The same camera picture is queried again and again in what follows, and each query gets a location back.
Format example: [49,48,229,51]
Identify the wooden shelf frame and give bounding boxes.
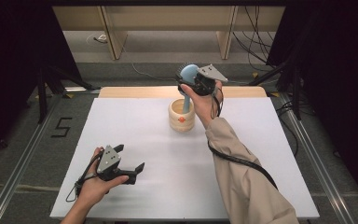
[51,5,286,61]

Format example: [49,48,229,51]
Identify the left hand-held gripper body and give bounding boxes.
[96,145,137,185]

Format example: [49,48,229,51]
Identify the black metal stand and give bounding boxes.
[36,63,101,125]
[247,60,302,120]

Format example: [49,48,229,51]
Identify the light wooden table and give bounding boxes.
[98,86,268,99]

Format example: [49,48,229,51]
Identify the bundle of black cables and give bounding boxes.
[232,5,278,73]

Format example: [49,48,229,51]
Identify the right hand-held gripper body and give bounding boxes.
[193,63,229,97]

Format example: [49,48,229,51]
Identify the hand-held gripper cable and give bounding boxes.
[207,87,279,190]
[64,152,104,203]

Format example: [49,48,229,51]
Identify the cream ringed holder cup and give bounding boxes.
[168,98,197,133]

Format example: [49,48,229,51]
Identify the light blue rice paddle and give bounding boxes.
[175,63,200,115]

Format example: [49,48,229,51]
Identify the person's left hand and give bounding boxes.
[76,147,130,204]

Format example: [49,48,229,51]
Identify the white table cover board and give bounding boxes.
[49,97,321,220]

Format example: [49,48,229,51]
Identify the long aluminium floor rail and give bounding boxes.
[276,92,358,224]
[0,92,63,224]

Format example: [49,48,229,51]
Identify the right hand-held gripper cable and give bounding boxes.
[207,87,279,190]

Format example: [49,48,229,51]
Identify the person's right hand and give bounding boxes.
[180,79,224,130]

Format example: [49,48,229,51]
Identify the short aluminium bar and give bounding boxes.
[63,86,102,94]

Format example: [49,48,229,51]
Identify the black floor cable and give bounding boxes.
[275,99,316,158]

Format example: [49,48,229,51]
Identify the left hand-held gripper cable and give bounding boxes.
[64,152,104,203]

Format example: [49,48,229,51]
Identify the black curtain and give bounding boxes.
[265,0,358,213]
[0,0,83,162]

